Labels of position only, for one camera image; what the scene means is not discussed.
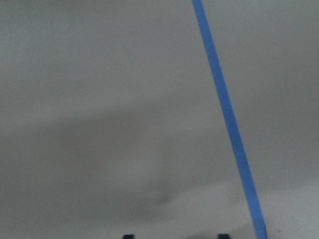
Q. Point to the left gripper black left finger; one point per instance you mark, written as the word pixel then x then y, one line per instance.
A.
pixel 128 236

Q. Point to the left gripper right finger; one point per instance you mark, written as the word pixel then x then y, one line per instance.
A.
pixel 223 236

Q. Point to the brown paper table cover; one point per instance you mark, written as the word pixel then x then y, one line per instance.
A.
pixel 110 123

